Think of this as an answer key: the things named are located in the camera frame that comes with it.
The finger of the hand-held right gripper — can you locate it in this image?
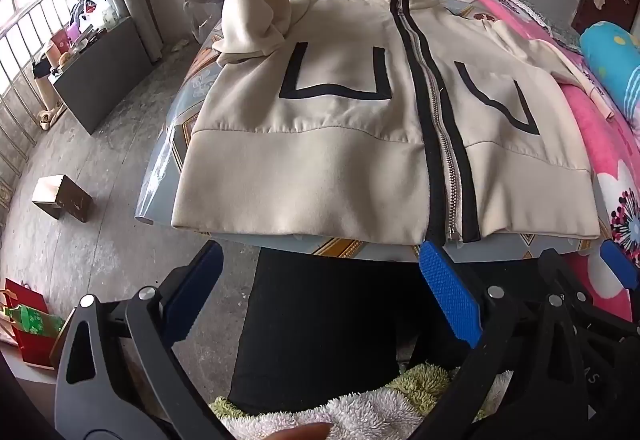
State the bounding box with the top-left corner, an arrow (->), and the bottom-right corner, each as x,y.
536,247 -> 601,316
600,239 -> 640,293

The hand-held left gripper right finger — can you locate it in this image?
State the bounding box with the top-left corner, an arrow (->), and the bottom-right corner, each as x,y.
415,242 -> 596,440

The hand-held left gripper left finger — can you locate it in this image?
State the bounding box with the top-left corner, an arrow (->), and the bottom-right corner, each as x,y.
54,240 -> 236,440

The cream zip jacket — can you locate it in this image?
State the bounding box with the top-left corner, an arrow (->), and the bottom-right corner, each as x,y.
170,0 -> 621,245

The person's left hand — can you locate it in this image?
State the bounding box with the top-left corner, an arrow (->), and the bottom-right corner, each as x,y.
262,421 -> 332,440

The pink floral blanket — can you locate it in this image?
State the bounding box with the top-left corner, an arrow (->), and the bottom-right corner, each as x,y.
445,0 -> 640,321

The round table with printed cover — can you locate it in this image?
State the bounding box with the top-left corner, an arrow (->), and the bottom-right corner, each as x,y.
135,0 -> 608,263

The fluffy white green garment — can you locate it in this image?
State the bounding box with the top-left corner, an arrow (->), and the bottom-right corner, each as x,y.
209,362 -> 516,440

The small wooden box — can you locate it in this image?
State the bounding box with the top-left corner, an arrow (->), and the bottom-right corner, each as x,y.
31,174 -> 92,222

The green bottle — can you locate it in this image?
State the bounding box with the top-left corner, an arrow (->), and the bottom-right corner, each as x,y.
2,305 -> 65,336

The red gift bag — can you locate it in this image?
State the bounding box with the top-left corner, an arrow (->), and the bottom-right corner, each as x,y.
0,277 -> 66,368

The blue dotted pillow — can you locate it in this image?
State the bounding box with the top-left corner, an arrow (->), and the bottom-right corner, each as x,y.
580,20 -> 640,131

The dark grey cabinet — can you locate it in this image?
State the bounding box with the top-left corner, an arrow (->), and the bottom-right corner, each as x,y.
50,15 -> 153,136

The white lace cloth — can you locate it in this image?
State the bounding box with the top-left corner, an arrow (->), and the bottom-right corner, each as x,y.
500,0 -> 583,52

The metal window railing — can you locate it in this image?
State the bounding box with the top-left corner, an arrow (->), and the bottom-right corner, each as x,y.
0,0 -> 101,186

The clear plastic bag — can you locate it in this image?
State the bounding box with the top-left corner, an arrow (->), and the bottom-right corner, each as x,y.
182,0 -> 226,43

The white plastic bag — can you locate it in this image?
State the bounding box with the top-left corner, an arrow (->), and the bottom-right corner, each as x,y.
80,0 -> 118,31

